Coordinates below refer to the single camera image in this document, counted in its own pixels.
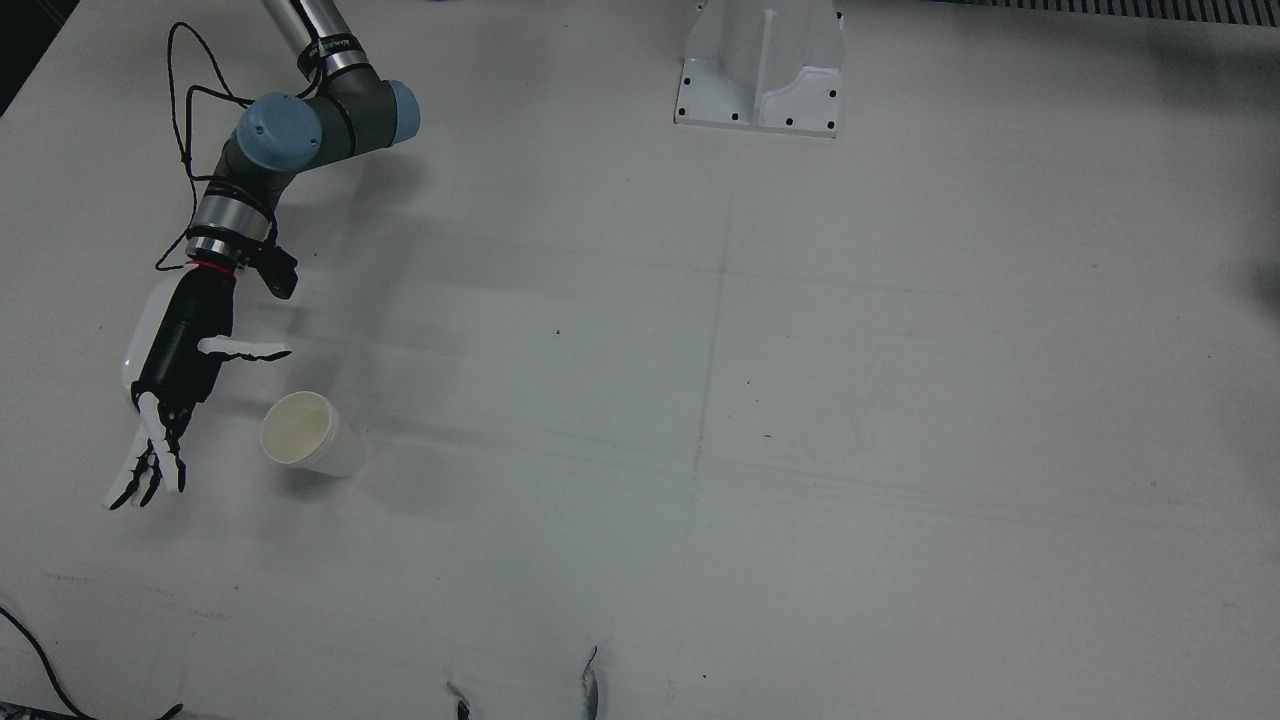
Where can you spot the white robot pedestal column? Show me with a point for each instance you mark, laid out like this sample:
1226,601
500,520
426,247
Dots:
760,70

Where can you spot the metal grating platform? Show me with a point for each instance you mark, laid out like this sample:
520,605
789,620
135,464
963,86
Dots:
1150,8

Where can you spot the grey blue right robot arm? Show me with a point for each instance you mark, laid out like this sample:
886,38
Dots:
300,120

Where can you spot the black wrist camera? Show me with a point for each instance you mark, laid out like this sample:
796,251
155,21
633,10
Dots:
278,270

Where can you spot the white paper cup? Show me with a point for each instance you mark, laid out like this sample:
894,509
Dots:
300,430

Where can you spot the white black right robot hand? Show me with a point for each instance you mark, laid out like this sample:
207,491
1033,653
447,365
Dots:
185,340

